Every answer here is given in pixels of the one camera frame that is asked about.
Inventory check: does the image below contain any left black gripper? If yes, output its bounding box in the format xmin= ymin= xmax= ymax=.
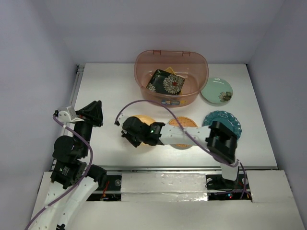
xmin=74 ymin=99 xmax=104 ymax=155

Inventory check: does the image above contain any yellow round plate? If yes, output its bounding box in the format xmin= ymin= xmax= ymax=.
xmin=130 ymin=115 xmax=156 ymax=147

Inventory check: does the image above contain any round woven basket plate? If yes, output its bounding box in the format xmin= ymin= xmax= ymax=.
xmin=168 ymin=116 xmax=198 ymax=150

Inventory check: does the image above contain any black square floral plate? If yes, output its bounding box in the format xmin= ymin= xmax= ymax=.
xmin=146 ymin=69 xmax=185 ymax=95

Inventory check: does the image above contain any fan-shaped woven plate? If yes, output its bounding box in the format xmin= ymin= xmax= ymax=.
xmin=163 ymin=67 xmax=185 ymax=95

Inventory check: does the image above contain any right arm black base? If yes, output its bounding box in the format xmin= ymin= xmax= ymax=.
xmin=206 ymin=174 xmax=249 ymax=192

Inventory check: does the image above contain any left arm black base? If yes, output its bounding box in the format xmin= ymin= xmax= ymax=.
xmin=87 ymin=175 xmax=122 ymax=202

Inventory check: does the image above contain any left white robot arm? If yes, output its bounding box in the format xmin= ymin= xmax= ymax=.
xmin=26 ymin=101 xmax=106 ymax=230

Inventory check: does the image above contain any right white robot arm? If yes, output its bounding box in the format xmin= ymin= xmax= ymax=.
xmin=115 ymin=115 xmax=239 ymax=188

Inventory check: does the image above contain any pink translucent plastic bin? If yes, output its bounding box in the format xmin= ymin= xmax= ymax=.
xmin=134 ymin=50 xmax=209 ymax=107

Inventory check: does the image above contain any white foam front board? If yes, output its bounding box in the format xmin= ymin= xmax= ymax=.
xmin=27 ymin=169 xmax=305 ymax=230

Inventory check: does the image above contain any light green floral plate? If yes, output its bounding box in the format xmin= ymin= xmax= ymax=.
xmin=201 ymin=78 xmax=233 ymax=104

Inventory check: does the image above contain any teal scalloped plate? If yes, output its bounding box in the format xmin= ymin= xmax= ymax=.
xmin=202 ymin=111 xmax=242 ymax=139

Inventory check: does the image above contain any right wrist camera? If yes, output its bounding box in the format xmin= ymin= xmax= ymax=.
xmin=115 ymin=114 xmax=129 ymax=127

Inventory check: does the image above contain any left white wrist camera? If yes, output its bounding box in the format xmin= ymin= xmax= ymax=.
xmin=55 ymin=105 xmax=84 ymax=123

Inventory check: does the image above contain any aluminium table rail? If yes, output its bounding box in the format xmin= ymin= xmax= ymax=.
xmin=49 ymin=63 xmax=85 ymax=171

